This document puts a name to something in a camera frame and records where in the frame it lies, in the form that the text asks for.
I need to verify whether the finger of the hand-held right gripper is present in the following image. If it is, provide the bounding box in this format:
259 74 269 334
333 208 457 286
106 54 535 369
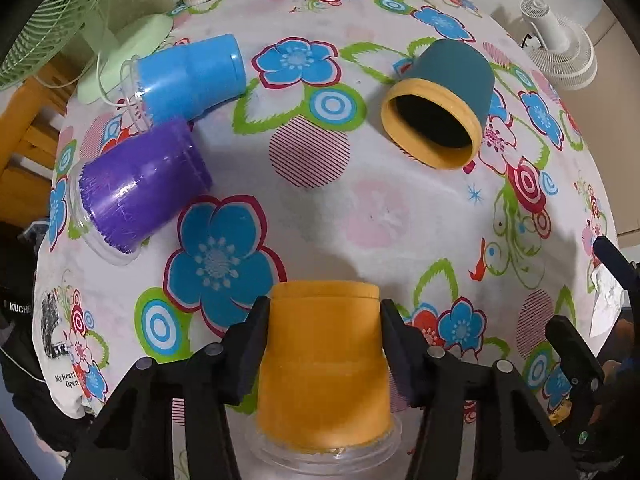
592 235 640 307
545 316 607 413

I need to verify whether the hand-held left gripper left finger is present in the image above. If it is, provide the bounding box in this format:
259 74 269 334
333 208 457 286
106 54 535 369
62 296 273 480

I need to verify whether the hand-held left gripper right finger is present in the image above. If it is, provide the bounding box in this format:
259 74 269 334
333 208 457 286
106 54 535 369
380 299 581 480

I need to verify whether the orange plastic cup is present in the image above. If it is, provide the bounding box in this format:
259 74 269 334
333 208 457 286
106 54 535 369
254 280 404 464

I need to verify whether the purple plastic cup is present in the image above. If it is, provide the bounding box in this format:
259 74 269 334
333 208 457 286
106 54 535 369
70 116 214 267

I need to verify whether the teal cup with yellow rim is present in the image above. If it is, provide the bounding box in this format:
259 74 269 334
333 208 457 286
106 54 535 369
380 39 495 170

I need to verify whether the blue plastic cup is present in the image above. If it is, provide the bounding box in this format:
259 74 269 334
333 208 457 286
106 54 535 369
120 34 247 127

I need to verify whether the floral tablecloth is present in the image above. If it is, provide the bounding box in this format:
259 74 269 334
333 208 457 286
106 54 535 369
31 0 624 480

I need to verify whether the white desk fan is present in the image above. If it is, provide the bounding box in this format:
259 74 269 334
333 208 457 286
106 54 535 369
517 0 599 92

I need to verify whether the wooden chair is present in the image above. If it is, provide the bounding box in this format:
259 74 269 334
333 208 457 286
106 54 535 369
0 52 82 222

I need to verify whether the green desk fan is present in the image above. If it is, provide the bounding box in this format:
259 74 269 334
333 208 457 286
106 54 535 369
0 0 174 106

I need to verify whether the white fan cable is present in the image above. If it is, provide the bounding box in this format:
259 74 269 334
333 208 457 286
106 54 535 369
96 51 152 128

